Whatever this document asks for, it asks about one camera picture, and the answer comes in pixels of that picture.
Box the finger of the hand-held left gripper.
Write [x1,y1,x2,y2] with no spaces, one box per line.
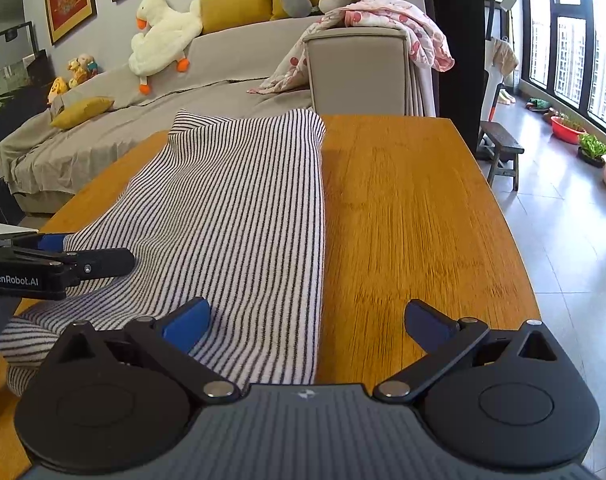
[13,232,68,256]
[66,247,136,282]

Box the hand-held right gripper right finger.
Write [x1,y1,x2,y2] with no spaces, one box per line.
[373,299,564,403]

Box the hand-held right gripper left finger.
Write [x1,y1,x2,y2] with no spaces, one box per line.
[43,297,240,403]

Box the striped sweater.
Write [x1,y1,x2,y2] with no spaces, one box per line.
[0,108,328,396]

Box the white side table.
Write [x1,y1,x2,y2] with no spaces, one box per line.
[0,220,39,241]

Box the small yellow pillow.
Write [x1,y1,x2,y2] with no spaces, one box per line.
[50,96,115,130]

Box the yellow duck plush toy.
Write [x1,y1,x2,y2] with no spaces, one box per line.
[47,76,69,106]

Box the glass fish tank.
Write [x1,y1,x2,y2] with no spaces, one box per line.
[0,22,36,116]

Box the grey sofa cover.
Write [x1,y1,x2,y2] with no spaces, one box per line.
[0,17,314,211]

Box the dark wooden stool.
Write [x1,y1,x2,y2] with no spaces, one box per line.
[479,121,524,191]

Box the white standing rack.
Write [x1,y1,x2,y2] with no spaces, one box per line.
[484,0,521,123]

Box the white goose plush toy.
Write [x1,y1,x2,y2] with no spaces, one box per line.
[128,0,204,95]

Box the red basin planter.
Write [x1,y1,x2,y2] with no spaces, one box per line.
[550,115,588,144]

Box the black planter with greens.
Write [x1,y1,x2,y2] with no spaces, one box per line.
[577,132,606,168]

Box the beige sofa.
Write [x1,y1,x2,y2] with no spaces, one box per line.
[0,17,436,216]

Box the beige hanging cloth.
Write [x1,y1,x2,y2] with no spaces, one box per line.
[490,37,520,81]

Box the long yellow cushion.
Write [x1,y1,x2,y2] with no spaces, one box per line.
[199,0,274,35]

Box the black framed window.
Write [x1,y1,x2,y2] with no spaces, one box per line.
[520,0,606,146]

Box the pink floral blanket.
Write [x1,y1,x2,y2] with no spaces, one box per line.
[248,0,455,95]

